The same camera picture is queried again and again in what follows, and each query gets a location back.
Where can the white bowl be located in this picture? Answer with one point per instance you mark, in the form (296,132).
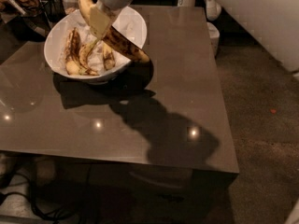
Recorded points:
(134,25)

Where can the black mesh pen cup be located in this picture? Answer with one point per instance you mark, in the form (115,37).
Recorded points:
(54,9)

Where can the banana with green stem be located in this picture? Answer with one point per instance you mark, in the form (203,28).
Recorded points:
(108,57)

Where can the middle small banana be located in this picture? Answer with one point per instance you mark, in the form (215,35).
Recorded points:
(84,52)

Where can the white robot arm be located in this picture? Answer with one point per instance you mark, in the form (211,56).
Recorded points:
(273,23)

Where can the white robot base legs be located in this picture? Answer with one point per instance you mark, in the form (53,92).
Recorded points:
(212,11)

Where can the black mesh tray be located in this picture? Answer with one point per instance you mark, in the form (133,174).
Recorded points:
(30,28)

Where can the spotted banana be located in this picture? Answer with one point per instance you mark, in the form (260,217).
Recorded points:
(71,59)
(114,38)

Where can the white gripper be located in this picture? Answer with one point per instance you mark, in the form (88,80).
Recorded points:
(99,21)

